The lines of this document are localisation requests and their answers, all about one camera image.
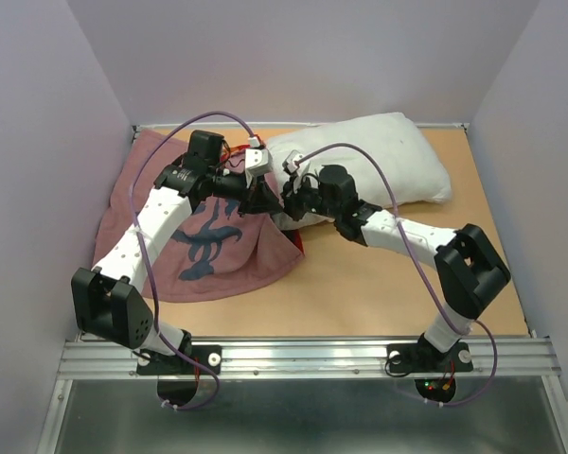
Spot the pink pillowcase with dark print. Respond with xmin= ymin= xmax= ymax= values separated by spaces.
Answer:
xmin=94 ymin=131 xmax=304 ymax=303

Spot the white pillow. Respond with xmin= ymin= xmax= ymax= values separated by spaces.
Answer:
xmin=266 ymin=113 xmax=453 ymax=208

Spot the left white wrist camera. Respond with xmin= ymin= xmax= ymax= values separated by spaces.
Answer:
xmin=244 ymin=148 xmax=273 ymax=179

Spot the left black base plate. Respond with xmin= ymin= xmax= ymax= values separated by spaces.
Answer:
xmin=135 ymin=344 xmax=222 ymax=376

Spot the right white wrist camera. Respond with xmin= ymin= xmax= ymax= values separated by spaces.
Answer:
xmin=282 ymin=149 xmax=304 ymax=176

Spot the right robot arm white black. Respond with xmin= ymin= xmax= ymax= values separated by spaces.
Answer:
xmin=282 ymin=161 xmax=511 ymax=376

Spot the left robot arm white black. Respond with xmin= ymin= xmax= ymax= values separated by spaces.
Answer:
xmin=71 ymin=131 xmax=279 ymax=373

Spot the aluminium frame rail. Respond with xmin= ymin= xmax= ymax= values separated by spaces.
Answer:
xmin=35 ymin=123 xmax=568 ymax=454

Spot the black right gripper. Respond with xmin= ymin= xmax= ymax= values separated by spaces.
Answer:
xmin=276 ymin=171 xmax=339 ymax=221

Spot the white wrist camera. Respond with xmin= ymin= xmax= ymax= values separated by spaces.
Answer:
xmin=282 ymin=149 xmax=304 ymax=176
xmin=244 ymin=148 xmax=273 ymax=179

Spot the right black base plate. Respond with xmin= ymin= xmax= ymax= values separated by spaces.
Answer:
xmin=386 ymin=342 xmax=473 ymax=376

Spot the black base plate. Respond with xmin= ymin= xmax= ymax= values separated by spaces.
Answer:
xmin=386 ymin=342 xmax=473 ymax=376
xmin=135 ymin=344 xmax=222 ymax=376

